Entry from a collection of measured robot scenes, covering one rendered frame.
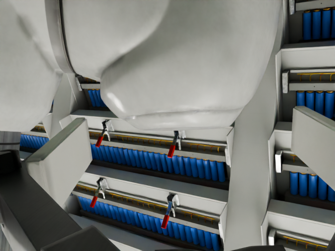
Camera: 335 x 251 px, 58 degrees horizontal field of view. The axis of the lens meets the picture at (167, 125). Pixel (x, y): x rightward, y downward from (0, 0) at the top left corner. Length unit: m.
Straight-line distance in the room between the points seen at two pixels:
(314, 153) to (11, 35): 0.21
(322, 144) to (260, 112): 0.59
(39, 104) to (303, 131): 0.20
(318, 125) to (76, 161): 0.13
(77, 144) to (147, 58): 0.08
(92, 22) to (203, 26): 0.08
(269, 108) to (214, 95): 0.53
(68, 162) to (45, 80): 0.12
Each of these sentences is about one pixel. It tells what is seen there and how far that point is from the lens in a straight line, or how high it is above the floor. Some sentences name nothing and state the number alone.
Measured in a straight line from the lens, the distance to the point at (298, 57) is 0.77.
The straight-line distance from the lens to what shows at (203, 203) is 0.83.
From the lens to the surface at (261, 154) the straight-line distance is 0.75.
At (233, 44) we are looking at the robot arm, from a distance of 0.23.
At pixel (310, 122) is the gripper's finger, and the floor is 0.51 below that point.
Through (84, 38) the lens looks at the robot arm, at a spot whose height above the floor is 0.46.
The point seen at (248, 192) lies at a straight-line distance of 0.77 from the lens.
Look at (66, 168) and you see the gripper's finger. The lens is 0.16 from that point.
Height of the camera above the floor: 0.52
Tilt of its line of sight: 1 degrees down
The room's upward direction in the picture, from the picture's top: 175 degrees counter-clockwise
